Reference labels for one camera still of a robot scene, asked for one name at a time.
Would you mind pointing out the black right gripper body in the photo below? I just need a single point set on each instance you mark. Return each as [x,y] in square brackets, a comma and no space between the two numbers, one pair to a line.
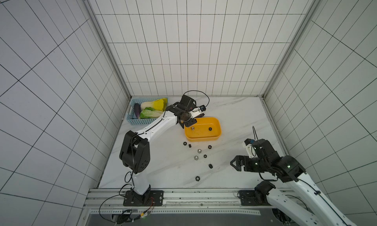
[244,163]

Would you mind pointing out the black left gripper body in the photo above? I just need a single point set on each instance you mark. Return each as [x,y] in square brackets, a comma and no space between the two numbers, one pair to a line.
[188,121]

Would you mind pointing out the yellow plastic storage box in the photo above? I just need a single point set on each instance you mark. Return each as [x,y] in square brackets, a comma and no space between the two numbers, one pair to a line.
[201,132]

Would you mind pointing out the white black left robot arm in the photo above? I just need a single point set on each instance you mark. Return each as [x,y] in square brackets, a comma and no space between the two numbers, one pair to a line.
[135,151]

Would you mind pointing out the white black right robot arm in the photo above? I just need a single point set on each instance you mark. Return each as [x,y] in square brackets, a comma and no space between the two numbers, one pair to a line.
[300,187]

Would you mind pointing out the yellow toy cabbage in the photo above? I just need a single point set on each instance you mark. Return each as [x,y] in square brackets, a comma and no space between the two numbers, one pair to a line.
[159,105]

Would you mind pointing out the green toy cabbage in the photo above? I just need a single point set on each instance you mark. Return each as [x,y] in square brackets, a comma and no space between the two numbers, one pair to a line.
[148,113]

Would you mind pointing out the blue plastic basket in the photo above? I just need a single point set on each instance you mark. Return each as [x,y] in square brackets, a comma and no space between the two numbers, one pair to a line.
[130,115]

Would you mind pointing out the purple toy eggplant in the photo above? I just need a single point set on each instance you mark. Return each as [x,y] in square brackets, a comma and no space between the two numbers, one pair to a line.
[137,110]

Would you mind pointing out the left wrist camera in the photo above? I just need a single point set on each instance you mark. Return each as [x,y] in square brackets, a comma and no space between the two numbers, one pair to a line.
[198,111]

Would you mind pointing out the aluminium mounting rail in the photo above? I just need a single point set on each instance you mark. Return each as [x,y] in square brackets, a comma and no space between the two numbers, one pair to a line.
[195,207]

